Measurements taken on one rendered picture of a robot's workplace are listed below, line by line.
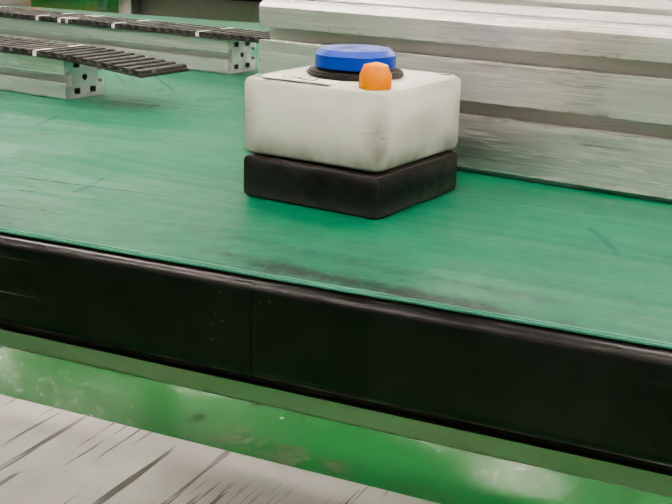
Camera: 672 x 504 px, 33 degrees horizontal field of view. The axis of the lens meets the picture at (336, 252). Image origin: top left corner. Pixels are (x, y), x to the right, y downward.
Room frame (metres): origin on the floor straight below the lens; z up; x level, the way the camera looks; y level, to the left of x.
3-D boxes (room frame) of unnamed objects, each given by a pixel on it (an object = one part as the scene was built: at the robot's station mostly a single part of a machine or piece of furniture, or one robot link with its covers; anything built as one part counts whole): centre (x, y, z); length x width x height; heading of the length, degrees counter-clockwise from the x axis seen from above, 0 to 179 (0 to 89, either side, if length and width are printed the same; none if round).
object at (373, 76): (0.52, -0.02, 0.85); 0.01 x 0.01 x 0.01
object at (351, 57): (0.56, -0.01, 0.84); 0.04 x 0.04 x 0.02
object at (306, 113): (0.57, -0.01, 0.81); 0.10 x 0.08 x 0.06; 147
